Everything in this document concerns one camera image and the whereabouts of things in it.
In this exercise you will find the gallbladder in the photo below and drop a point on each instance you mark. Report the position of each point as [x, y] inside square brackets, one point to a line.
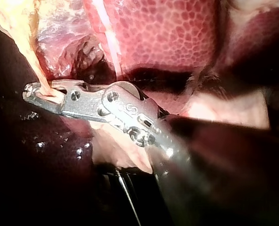
[10, 16]

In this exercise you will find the dark right arm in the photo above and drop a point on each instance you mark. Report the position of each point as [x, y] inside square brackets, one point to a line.
[214, 179]

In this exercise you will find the pale fatty tissue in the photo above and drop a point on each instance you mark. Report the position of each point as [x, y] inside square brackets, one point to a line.
[120, 146]
[252, 9]
[224, 110]
[64, 44]

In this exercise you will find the dark red liver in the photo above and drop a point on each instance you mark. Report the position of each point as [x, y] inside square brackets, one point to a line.
[167, 35]

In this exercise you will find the thin tube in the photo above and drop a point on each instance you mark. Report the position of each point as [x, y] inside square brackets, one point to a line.
[37, 63]
[111, 44]

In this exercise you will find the right arm instrument jaw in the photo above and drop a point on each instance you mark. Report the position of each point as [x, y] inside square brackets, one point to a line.
[47, 106]
[66, 83]

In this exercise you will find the right arm instrument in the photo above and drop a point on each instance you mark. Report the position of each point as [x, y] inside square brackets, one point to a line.
[120, 106]

